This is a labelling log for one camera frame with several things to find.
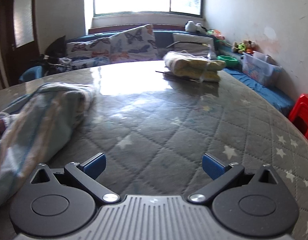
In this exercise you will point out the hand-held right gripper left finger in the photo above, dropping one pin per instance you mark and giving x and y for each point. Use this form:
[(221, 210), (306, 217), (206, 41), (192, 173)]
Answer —
[(95, 164)]

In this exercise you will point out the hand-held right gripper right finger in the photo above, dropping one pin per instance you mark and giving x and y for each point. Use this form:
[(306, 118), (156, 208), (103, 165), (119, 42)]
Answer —
[(212, 167)]

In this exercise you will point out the striped blue beige towel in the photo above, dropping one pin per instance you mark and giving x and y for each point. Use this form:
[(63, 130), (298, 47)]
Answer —
[(44, 117)]

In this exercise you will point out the grey quilted star table cover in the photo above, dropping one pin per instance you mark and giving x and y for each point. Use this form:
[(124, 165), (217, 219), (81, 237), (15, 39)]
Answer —
[(169, 130)]

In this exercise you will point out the blue sofa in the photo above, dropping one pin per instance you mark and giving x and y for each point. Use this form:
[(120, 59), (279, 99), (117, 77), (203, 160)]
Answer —
[(256, 87)]

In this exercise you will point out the flat butterfly print cushion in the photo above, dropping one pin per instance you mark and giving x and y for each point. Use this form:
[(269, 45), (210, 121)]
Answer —
[(94, 62)]

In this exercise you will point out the red plastic stool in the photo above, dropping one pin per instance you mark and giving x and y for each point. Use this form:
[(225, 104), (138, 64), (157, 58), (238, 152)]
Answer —
[(302, 112)]

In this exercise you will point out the yellow blanket in clear bag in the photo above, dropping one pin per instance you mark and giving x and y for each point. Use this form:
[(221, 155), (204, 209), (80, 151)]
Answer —
[(184, 65)]

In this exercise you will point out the thin black stick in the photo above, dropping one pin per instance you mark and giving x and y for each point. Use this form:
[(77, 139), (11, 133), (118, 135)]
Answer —
[(164, 72)]

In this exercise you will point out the black white striped garment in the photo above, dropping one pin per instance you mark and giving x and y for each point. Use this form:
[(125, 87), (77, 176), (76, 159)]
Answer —
[(65, 62)]

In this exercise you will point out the green bowl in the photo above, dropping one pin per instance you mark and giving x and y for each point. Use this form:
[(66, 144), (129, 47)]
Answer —
[(229, 61)]

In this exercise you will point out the clear plastic storage box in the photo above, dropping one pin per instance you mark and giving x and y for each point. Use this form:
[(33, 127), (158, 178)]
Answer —
[(259, 68)]

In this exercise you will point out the blue chair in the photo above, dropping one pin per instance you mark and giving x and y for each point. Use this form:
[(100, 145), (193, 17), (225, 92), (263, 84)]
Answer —
[(31, 73)]

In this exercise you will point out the long butterfly print cushion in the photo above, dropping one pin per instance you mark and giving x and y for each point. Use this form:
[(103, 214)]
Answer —
[(89, 46)]

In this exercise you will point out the black bag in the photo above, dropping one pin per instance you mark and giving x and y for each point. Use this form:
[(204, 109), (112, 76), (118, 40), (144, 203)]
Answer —
[(56, 48)]

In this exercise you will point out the grey cushion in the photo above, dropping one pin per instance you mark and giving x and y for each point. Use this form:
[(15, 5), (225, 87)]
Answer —
[(191, 45)]

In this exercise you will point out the heap of small plush toys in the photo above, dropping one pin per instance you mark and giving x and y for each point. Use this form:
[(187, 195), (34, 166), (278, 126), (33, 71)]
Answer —
[(244, 46)]

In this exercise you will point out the large butterfly print cushion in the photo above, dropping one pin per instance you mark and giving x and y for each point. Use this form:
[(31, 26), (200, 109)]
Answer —
[(134, 42)]

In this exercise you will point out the orange green toy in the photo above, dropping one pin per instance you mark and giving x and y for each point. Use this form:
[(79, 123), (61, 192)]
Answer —
[(216, 35)]

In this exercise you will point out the white plush toy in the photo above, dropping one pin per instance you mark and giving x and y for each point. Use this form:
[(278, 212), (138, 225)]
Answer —
[(194, 27)]

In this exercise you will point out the dark wooden door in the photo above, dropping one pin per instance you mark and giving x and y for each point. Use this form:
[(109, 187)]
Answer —
[(9, 30)]

